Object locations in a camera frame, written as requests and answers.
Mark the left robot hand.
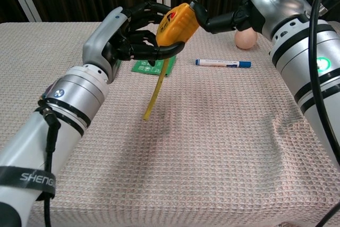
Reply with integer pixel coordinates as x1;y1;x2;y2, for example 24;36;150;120
82;1;185;84

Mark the yellow tape measure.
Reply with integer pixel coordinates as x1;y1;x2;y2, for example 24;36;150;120
142;3;200;121

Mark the peach coloured ball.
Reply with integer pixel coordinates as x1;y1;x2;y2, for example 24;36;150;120
234;29;258;50

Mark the green foil packet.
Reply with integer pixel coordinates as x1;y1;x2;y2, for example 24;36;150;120
131;54;178;78

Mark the white blue marker pen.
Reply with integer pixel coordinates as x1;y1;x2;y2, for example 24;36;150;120
195;58;252;69

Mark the beige waffle tablecloth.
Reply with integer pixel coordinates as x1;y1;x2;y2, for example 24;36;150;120
0;21;340;227

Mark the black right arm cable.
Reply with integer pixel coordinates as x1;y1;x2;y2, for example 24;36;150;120
310;0;340;132

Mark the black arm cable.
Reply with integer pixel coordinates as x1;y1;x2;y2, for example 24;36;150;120
37;99;62;227
310;0;340;132

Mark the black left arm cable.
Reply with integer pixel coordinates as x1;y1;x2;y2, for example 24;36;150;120
37;99;62;227

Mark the black velcro strap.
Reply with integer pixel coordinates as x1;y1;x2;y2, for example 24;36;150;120
0;166;56;195

